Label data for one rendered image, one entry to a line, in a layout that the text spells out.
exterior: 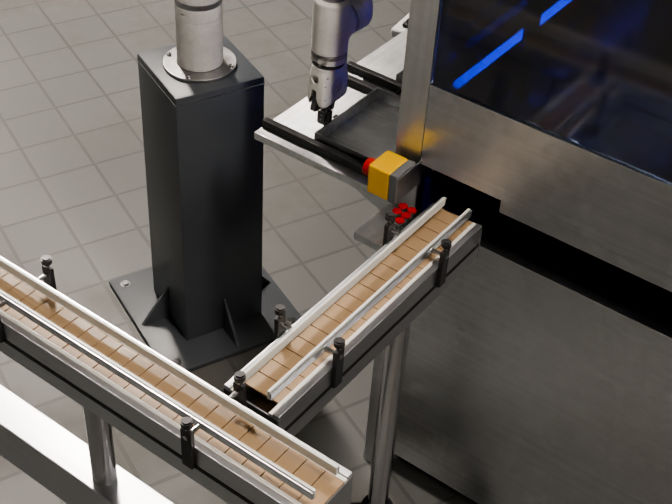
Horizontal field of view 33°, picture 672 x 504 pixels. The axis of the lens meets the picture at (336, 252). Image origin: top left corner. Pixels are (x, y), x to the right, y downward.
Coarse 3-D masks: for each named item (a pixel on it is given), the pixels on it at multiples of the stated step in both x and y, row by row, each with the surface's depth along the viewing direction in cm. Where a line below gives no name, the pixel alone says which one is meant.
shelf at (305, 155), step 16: (384, 48) 304; (400, 48) 304; (368, 64) 297; (384, 64) 298; (400, 64) 298; (368, 80) 291; (352, 96) 285; (288, 112) 278; (304, 112) 279; (336, 112) 279; (304, 128) 274; (272, 144) 270; (288, 144) 268; (304, 160) 266; (320, 160) 264; (336, 176) 262; (352, 176) 260; (368, 192) 258
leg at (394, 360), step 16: (400, 336) 241; (384, 352) 246; (400, 352) 244; (384, 368) 249; (400, 368) 247; (384, 384) 251; (400, 384) 251; (384, 400) 254; (400, 400) 256; (384, 416) 257; (384, 432) 261; (384, 448) 264; (384, 464) 268; (384, 480) 272; (368, 496) 279; (384, 496) 276
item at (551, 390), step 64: (512, 256) 241; (448, 320) 261; (512, 320) 249; (576, 320) 237; (640, 320) 228; (448, 384) 273; (512, 384) 259; (576, 384) 247; (640, 384) 236; (448, 448) 285; (512, 448) 270; (576, 448) 257; (640, 448) 245
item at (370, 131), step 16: (368, 96) 280; (384, 96) 282; (400, 96) 280; (352, 112) 277; (368, 112) 280; (384, 112) 280; (320, 128) 268; (336, 128) 273; (352, 128) 274; (368, 128) 274; (384, 128) 275; (336, 144) 264; (352, 144) 269; (368, 144) 269; (384, 144) 270
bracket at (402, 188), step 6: (420, 162) 241; (414, 168) 239; (420, 168) 242; (408, 174) 238; (414, 174) 241; (402, 180) 237; (408, 180) 240; (414, 180) 242; (396, 186) 236; (402, 186) 238; (408, 186) 241; (414, 186) 243; (396, 192) 237; (402, 192) 240; (396, 198) 238
